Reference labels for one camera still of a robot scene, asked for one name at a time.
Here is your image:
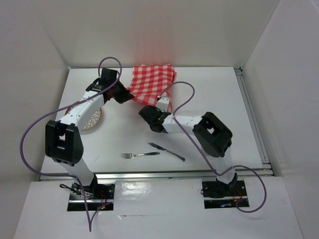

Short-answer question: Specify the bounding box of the red white checkered cloth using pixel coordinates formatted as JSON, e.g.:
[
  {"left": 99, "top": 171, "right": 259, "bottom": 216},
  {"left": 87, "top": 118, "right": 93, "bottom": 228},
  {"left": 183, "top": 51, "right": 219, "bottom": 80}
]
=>
[{"left": 128, "top": 64, "right": 177, "bottom": 106}]

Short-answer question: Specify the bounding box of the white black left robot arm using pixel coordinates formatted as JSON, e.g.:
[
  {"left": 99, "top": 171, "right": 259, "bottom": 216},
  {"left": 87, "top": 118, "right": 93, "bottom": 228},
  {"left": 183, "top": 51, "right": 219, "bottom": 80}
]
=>
[{"left": 45, "top": 68, "right": 134, "bottom": 199}]

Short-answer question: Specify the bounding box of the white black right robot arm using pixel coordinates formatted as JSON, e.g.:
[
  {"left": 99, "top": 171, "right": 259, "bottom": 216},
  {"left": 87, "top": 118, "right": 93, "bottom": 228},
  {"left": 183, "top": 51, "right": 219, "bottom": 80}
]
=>
[{"left": 139, "top": 106, "right": 238, "bottom": 195}]

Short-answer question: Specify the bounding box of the floral patterned ceramic plate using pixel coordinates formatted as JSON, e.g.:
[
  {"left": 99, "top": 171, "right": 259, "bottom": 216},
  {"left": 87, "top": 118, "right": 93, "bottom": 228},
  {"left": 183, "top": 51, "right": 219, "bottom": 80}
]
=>
[{"left": 64, "top": 101, "right": 103, "bottom": 132}]

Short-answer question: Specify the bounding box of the silver fork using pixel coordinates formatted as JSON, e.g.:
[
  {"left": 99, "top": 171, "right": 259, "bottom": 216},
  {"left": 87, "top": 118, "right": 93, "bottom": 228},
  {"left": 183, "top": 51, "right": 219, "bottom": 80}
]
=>
[{"left": 120, "top": 152, "right": 160, "bottom": 159}]

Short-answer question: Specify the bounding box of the silver table knife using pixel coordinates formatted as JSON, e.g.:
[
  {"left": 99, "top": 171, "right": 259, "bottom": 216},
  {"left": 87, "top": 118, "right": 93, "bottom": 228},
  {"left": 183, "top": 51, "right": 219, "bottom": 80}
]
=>
[{"left": 147, "top": 142, "right": 185, "bottom": 162}]

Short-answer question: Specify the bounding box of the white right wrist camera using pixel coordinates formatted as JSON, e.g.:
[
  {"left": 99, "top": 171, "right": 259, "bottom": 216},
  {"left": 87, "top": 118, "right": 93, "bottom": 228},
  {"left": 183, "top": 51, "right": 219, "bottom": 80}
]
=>
[{"left": 156, "top": 97, "right": 170, "bottom": 112}]

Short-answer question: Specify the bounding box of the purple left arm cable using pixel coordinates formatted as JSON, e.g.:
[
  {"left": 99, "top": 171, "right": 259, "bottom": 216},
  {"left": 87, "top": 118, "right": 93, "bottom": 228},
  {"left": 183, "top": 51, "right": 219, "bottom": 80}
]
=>
[{"left": 19, "top": 57, "right": 123, "bottom": 232}]

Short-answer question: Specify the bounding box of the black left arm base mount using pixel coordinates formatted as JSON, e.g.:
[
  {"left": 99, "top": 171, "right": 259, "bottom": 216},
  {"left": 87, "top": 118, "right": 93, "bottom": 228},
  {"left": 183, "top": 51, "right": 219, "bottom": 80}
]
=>
[{"left": 59, "top": 183, "right": 115, "bottom": 212}]

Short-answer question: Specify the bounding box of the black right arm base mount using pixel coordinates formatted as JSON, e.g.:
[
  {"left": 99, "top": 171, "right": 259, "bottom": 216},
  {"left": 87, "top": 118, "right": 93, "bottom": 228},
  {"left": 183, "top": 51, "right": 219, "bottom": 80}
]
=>
[{"left": 200, "top": 180, "right": 249, "bottom": 209}]

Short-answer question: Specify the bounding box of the aluminium frame rail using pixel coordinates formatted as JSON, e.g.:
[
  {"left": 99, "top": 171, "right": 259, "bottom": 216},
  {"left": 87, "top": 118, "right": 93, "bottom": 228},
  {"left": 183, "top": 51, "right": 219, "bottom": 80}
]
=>
[{"left": 39, "top": 66, "right": 275, "bottom": 181}]

